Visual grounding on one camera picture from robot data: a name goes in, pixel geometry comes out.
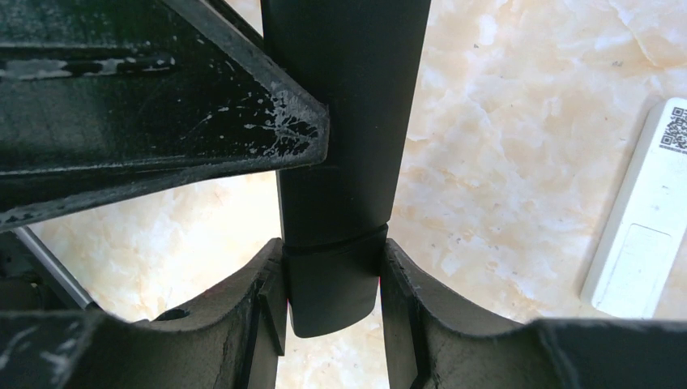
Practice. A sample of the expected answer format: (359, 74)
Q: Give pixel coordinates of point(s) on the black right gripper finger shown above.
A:
(229, 336)
(104, 101)
(435, 338)

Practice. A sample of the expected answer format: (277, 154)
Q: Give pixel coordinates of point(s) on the black battery cover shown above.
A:
(331, 287)

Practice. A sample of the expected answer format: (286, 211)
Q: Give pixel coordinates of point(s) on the white battery cover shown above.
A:
(628, 291)

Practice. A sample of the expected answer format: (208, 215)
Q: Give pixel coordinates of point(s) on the white remote control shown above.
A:
(652, 194)

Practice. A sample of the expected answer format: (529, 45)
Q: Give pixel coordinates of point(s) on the black remote control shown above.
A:
(361, 60)

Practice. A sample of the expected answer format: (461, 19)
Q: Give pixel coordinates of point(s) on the aluminium frame rail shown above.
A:
(69, 290)

